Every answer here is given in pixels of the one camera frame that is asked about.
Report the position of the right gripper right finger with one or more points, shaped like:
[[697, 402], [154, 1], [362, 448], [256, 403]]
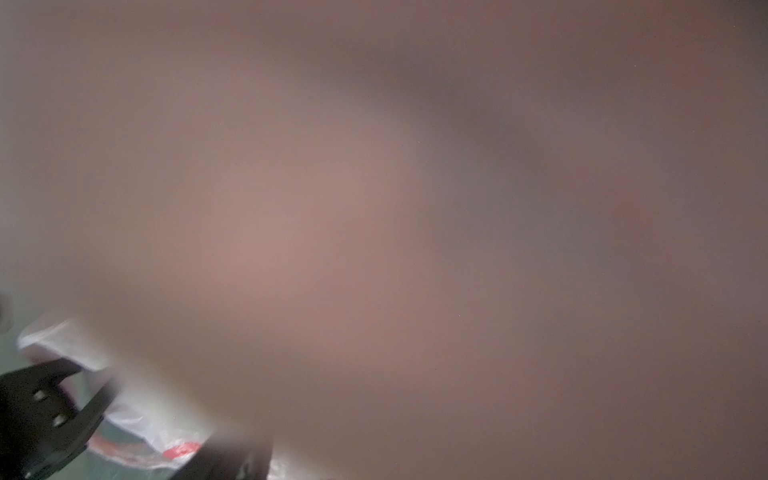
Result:
[[220, 460]]

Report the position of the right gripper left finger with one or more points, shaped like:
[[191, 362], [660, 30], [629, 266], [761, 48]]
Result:
[[42, 428]]

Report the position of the pink plastic bag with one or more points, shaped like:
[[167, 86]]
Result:
[[412, 239]]

